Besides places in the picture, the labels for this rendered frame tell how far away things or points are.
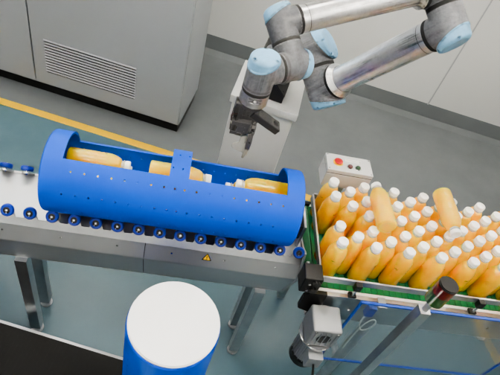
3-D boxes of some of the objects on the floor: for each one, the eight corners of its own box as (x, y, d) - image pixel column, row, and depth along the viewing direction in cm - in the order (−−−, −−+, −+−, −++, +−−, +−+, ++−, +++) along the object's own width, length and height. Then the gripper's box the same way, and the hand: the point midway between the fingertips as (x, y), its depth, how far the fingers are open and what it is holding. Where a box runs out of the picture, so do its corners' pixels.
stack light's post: (314, 411, 237) (417, 303, 158) (321, 411, 237) (428, 304, 159) (315, 419, 234) (420, 313, 156) (322, 420, 235) (431, 315, 156)
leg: (33, 321, 236) (16, 249, 191) (45, 322, 237) (31, 251, 192) (30, 332, 232) (11, 261, 187) (42, 333, 233) (27, 263, 188)
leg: (42, 296, 245) (28, 222, 201) (53, 297, 246) (42, 224, 201) (39, 306, 241) (24, 233, 197) (50, 307, 242) (38, 235, 198)
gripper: (237, 86, 151) (225, 135, 166) (236, 111, 143) (222, 160, 158) (263, 92, 152) (248, 140, 168) (263, 116, 144) (248, 164, 159)
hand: (245, 149), depth 162 cm, fingers open, 5 cm apart
